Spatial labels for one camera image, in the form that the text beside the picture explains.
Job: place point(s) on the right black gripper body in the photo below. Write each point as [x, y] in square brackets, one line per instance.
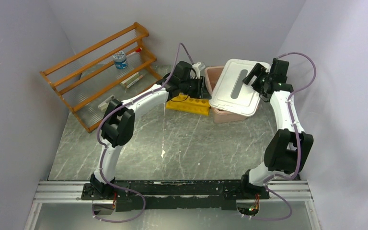
[259, 84]

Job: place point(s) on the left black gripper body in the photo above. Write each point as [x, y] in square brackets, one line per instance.
[193, 87]

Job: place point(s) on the metal tray lid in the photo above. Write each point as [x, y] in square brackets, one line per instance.
[230, 94]

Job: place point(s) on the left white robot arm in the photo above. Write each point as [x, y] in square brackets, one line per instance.
[118, 124]

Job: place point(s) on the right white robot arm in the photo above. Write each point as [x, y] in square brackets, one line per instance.
[288, 150]

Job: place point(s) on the yellow test tube rack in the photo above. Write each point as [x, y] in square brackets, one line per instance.
[184, 103]

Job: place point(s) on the pink plastic bin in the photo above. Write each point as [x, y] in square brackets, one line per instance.
[220, 116]

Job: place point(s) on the red capped thermometer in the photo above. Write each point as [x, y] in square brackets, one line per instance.
[138, 50]

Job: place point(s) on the blue lidded jar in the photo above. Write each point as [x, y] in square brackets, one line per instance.
[120, 60]

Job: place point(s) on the beige stapler on shelf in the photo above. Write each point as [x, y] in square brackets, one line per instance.
[103, 105]

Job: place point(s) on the orange wooden shelf rack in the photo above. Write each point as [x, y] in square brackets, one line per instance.
[87, 78]

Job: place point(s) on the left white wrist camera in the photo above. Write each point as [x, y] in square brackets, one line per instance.
[198, 68]

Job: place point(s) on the black base frame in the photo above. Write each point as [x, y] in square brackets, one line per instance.
[184, 194]

